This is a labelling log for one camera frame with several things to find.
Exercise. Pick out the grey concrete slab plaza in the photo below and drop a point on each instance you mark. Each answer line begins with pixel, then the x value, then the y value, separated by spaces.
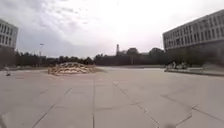
pixel 110 103

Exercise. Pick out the row of dark trees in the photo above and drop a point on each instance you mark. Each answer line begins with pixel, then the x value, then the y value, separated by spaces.
pixel 140 56

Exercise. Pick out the large grey office building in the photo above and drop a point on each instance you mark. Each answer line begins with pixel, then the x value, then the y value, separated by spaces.
pixel 196 33

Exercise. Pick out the person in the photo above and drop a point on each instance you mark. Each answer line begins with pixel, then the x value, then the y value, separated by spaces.
pixel 7 71

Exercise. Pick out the group of people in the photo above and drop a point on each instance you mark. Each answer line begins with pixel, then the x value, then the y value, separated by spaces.
pixel 178 65

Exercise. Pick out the low raised platform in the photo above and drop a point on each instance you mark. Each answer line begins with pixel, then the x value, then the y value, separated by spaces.
pixel 196 71

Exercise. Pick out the distant tower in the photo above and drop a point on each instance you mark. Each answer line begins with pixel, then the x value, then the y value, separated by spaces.
pixel 117 50

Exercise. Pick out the grey multi-storey building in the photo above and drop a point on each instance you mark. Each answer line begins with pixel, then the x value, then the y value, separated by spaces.
pixel 6 35

